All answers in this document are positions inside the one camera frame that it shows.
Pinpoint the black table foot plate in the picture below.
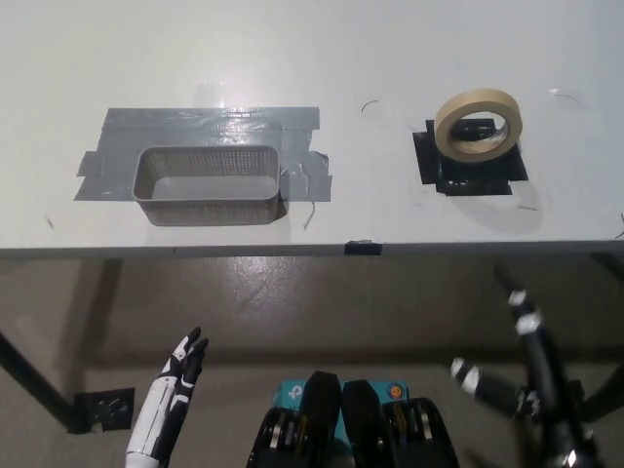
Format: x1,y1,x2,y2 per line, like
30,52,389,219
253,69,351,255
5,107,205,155
73,387,137,435

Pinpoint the beige masking tape roll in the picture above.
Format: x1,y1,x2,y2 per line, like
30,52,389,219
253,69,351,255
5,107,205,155
434,88,525,164

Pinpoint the black metal table leg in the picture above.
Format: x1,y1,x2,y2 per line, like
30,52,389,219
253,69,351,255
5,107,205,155
0,330,92,435
577,252,624,425

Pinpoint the black robot torso teal top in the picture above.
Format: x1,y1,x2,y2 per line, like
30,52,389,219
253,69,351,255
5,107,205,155
247,370,462,468

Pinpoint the small grey perforated plastic basket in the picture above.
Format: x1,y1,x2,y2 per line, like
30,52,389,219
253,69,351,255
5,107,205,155
131,144,285,227

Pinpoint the black tape square patch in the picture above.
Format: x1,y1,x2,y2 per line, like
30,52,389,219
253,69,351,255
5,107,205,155
412,116,530,197

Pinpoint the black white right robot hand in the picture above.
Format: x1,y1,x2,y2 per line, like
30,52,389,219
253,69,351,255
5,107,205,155
448,262,604,468

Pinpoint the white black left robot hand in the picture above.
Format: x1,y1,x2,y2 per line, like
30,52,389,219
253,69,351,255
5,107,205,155
124,326,211,462

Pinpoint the grey duct tape patch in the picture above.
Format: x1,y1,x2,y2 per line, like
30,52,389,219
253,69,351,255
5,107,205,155
72,105,333,204

